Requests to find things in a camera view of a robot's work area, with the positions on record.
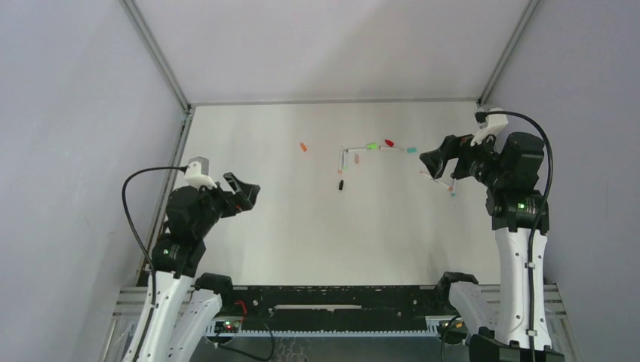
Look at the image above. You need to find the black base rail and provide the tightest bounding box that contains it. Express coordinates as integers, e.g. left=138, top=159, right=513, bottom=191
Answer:
left=219, top=285, right=454, bottom=335

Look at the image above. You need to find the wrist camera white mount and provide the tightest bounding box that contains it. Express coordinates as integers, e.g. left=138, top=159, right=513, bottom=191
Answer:
left=471, top=107, right=508, bottom=146
left=184, top=156, right=218, bottom=190

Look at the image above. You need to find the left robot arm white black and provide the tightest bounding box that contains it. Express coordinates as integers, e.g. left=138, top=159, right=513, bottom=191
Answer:
left=123, top=167, right=260, bottom=361

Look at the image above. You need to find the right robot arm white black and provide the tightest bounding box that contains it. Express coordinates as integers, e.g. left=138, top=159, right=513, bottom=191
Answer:
left=420, top=132, right=565, bottom=361

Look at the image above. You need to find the white pen teal tip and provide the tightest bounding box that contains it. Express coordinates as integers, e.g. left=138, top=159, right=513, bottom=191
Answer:
left=449, top=179, right=456, bottom=197

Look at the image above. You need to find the aluminium frame profile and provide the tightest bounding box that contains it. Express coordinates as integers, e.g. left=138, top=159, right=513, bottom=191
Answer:
left=136, top=105, right=195, bottom=286

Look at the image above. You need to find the small circuit board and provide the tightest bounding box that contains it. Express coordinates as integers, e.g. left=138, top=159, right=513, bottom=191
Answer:
left=213, top=320, right=242, bottom=335

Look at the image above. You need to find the white pen orange tip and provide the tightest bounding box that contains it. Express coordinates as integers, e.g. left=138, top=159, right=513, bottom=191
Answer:
left=338, top=147, right=346, bottom=174

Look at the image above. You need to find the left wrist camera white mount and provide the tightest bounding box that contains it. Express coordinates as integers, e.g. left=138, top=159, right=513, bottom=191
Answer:
left=184, top=156, right=218, bottom=190

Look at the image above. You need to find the white pen green end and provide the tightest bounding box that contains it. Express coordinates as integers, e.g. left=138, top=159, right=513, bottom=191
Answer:
left=344, top=146, right=369, bottom=152

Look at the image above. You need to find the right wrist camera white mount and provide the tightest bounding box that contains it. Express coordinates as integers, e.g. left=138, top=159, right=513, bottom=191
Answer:
left=471, top=107, right=508, bottom=146

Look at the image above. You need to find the white pen peach end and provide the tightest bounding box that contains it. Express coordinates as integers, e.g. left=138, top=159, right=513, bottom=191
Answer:
left=420, top=171, right=451, bottom=192

